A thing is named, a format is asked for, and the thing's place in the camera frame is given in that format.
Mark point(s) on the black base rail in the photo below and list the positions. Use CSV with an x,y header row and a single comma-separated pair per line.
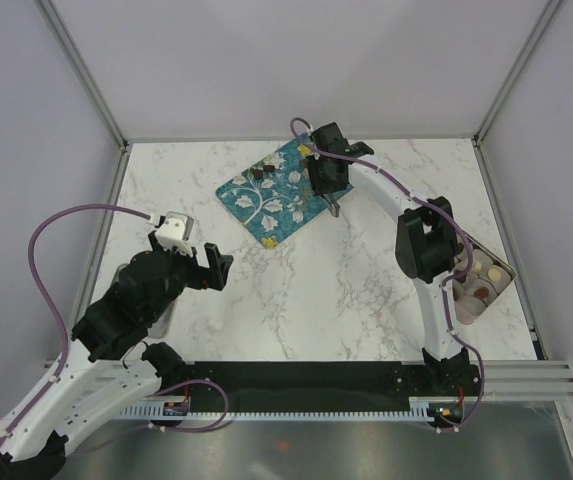
x,y
327,386

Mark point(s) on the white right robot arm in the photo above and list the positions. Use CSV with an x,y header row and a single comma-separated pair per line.
x,y
426,234

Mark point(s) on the beige oval chocolate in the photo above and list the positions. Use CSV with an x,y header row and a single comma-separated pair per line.
x,y
494,274

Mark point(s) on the white slotted cable duct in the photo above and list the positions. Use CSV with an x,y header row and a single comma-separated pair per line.
x,y
158,410

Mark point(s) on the teal floral tray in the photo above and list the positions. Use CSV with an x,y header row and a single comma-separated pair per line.
x,y
275,207

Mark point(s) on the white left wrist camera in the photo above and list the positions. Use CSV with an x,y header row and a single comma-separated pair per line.
x,y
171,232

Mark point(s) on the aluminium frame post left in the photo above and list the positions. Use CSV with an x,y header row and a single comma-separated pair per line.
x,y
67,44

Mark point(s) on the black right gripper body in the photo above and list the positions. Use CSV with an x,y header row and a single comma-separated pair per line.
x,y
319,177

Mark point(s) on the aluminium frame post right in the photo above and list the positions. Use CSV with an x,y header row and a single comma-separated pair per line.
x,y
535,36

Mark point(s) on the aluminium frame post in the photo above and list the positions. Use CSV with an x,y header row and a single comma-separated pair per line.
x,y
67,44
535,36

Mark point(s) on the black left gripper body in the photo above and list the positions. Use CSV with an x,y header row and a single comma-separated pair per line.
x,y
187,271

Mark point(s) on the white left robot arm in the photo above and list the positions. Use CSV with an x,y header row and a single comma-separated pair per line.
x,y
58,414

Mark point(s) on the pink chocolate box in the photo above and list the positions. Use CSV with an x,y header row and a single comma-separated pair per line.
x,y
486,280

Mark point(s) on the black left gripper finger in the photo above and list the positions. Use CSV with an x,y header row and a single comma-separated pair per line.
x,y
216,260
215,275

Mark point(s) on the metal tongs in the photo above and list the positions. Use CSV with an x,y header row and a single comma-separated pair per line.
x,y
332,205

